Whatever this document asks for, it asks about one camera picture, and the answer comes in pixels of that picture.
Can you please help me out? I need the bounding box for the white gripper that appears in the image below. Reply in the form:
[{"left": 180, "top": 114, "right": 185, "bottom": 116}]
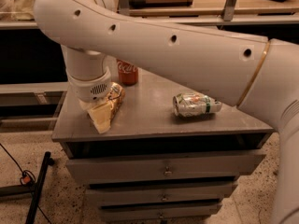
[{"left": 68, "top": 68, "right": 111, "bottom": 133}]

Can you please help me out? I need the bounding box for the orange crushed soda can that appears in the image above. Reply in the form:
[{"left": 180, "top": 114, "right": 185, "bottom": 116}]
[{"left": 107, "top": 82, "right": 125, "bottom": 119}]

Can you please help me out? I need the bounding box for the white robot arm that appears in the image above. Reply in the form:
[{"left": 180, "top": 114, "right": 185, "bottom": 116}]
[{"left": 34, "top": 0, "right": 299, "bottom": 224}]

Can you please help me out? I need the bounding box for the red Coca-Cola can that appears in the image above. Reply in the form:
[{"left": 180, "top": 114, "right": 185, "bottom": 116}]
[{"left": 117, "top": 60, "right": 138, "bottom": 86}]

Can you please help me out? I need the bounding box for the white green soda can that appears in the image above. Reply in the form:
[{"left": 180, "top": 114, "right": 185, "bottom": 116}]
[{"left": 173, "top": 92, "right": 222, "bottom": 118}]

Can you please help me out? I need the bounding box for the grey drawer cabinet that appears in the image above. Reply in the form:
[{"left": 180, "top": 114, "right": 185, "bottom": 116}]
[{"left": 52, "top": 71, "right": 273, "bottom": 222}]

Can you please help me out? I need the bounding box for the black stand leg left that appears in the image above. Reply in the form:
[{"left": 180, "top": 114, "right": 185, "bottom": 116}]
[{"left": 0, "top": 151, "right": 55, "bottom": 224}]

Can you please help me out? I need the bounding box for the white cloth on shelf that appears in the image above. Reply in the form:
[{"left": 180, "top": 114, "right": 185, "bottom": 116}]
[{"left": 0, "top": 0, "right": 35, "bottom": 21}]

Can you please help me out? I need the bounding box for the black floor cable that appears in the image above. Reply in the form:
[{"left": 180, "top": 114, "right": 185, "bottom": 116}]
[{"left": 0, "top": 143, "right": 53, "bottom": 224}]

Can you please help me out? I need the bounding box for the grey metal shelf rail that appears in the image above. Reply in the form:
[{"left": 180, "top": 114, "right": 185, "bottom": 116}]
[{"left": 1, "top": 0, "right": 299, "bottom": 26}]

